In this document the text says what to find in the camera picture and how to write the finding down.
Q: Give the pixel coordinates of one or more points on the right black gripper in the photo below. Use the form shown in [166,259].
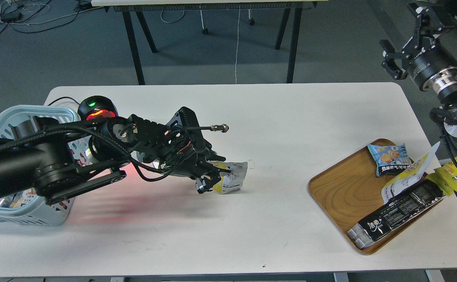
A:
[427,64]

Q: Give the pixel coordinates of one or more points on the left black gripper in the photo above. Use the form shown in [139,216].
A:
[178,146]

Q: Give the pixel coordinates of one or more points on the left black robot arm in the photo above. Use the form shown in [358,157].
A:
[64,160]

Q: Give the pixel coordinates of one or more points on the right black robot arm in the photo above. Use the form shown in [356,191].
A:
[445,116]

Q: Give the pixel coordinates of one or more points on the blue snack bag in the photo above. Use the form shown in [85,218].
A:
[390,160]

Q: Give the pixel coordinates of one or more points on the yellow cartoon snack bag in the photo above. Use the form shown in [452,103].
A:
[445,178]

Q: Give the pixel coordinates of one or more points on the black long snack package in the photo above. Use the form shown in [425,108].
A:
[400,210]

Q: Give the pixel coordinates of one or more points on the light blue plastic basket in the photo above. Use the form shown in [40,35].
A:
[34,211]

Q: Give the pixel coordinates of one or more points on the snack packages inside basket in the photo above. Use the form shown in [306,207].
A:
[19,199]

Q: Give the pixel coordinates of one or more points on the black barcode scanner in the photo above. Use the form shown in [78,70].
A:
[96,106]

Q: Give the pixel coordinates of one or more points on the wooden oval tray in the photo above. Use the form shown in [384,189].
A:
[349,191]

